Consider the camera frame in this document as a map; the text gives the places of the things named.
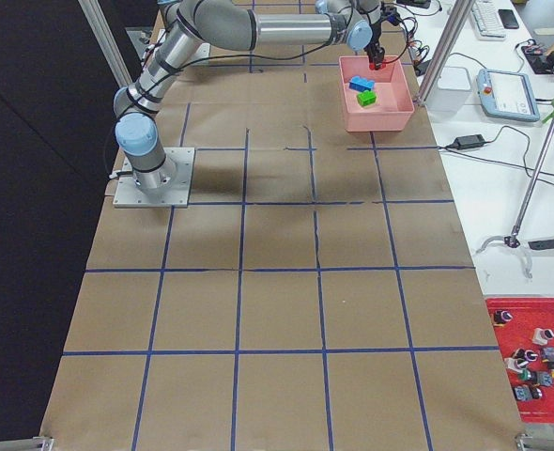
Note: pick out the brown paper table cover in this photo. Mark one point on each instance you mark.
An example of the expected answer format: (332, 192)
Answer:
(317, 293)

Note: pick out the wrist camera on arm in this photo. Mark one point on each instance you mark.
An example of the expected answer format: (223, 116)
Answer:
(389, 14)

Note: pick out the red plastic tray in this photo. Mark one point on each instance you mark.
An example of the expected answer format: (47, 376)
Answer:
(524, 328)

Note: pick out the white plastic container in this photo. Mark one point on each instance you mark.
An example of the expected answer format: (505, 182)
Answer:
(452, 90)

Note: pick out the black smartphone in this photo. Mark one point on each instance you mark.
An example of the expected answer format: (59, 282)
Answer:
(508, 19)

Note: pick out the green handled reach grabber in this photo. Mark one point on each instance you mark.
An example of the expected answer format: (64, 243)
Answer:
(511, 240)

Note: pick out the aluminium frame post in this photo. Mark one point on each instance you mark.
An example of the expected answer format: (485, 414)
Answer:
(451, 31)

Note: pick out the green toy block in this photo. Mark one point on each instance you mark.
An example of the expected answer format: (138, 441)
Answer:
(366, 98)

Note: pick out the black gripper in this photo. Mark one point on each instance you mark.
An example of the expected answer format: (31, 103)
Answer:
(375, 34)

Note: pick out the black power adapter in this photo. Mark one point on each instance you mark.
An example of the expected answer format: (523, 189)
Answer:
(468, 142)

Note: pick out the red toy block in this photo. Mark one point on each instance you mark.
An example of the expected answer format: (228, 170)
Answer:
(376, 66)

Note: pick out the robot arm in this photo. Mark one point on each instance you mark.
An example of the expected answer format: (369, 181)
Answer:
(188, 25)

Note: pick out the teach pendant tablet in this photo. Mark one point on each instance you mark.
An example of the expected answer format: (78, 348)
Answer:
(507, 95)

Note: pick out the white keyboard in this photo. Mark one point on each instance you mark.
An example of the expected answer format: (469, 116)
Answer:
(486, 22)

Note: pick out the pink plastic box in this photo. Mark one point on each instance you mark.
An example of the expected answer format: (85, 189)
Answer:
(394, 105)

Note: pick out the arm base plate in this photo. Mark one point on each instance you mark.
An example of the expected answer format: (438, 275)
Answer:
(168, 186)
(201, 56)

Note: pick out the blue toy block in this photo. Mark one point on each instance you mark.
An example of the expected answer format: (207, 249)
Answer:
(361, 84)

